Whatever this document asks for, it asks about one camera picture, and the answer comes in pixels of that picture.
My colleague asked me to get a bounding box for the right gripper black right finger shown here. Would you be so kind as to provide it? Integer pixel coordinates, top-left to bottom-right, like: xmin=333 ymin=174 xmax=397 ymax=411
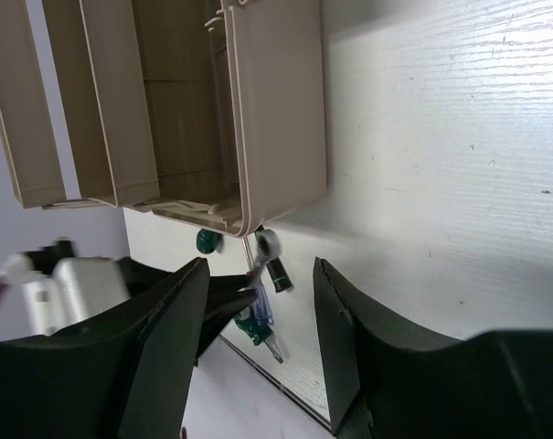
xmin=313 ymin=258 xmax=553 ymax=438

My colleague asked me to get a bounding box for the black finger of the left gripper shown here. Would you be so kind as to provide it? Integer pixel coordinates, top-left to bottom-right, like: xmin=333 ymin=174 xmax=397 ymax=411
xmin=193 ymin=274 xmax=257 ymax=366

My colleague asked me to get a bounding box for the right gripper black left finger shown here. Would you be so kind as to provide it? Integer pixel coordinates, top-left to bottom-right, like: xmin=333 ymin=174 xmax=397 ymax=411
xmin=0 ymin=258 xmax=209 ymax=438

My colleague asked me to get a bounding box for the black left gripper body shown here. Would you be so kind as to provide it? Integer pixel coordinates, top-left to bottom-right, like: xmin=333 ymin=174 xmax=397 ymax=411
xmin=0 ymin=240 xmax=131 ymax=336

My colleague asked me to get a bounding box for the beige plastic toolbox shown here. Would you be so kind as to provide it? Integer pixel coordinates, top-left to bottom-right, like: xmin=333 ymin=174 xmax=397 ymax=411
xmin=0 ymin=1 xmax=327 ymax=238

